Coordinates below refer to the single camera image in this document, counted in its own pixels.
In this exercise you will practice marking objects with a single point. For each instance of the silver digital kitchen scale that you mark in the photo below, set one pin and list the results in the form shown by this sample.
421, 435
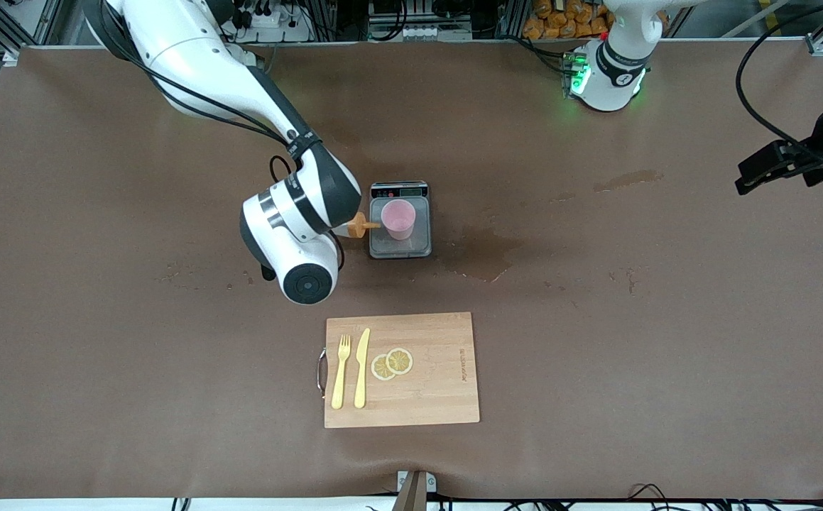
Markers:
383, 248

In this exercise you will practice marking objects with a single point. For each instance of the yellow plastic knife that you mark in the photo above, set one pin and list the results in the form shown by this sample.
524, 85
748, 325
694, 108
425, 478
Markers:
361, 376

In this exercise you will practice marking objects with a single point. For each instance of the yellow plastic fork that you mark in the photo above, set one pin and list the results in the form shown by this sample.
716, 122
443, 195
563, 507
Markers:
340, 376

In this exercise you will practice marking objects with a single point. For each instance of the pink paper cup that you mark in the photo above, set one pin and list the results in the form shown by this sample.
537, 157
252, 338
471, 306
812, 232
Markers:
398, 216

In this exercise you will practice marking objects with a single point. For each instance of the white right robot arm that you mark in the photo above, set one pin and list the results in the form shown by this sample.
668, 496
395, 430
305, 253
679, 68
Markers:
191, 50

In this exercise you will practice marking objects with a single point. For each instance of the brown table cover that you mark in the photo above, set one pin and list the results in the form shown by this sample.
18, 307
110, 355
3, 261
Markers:
99, 355

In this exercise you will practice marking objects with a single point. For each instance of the lemon slice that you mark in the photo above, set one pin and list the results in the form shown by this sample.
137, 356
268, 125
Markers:
400, 360
380, 369

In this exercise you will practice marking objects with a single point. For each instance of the wooden cutting board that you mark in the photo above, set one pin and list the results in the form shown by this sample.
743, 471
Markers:
439, 383

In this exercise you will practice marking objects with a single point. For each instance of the white power strip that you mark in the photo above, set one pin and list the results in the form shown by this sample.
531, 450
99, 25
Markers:
269, 20

